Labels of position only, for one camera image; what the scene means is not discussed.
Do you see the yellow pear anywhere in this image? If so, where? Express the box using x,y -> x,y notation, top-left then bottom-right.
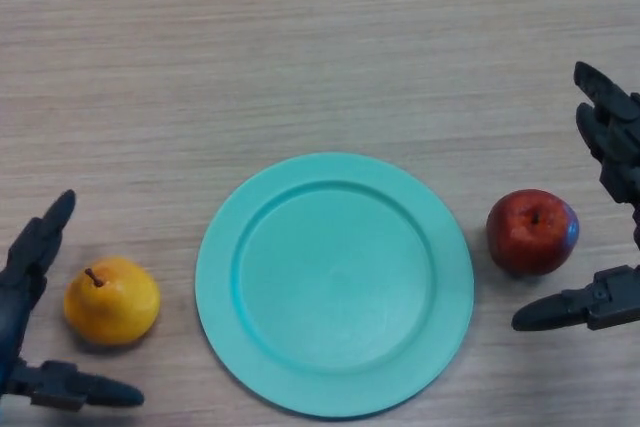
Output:
63,255 -> 162,347

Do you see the green round plate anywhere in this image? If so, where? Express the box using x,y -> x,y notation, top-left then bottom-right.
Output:
194,151 -> 475,419

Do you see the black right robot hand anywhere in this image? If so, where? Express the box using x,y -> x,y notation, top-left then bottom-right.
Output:
511,60 -> 640,333

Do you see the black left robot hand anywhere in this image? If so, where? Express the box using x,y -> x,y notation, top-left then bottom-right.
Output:
0,189 -> 146,412

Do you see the red apple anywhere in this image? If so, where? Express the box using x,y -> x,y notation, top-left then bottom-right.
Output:
485,189 -> 581,277

